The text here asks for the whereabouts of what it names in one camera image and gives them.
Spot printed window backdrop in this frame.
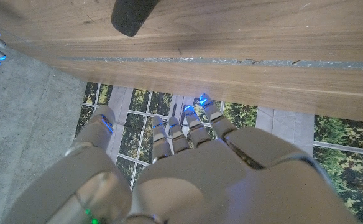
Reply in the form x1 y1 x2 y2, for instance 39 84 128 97
74 81 363 224

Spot black TV remote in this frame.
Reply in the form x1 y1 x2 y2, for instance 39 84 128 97
110 0 160 37

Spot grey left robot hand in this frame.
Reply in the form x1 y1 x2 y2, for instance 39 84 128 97
1 93 362 224

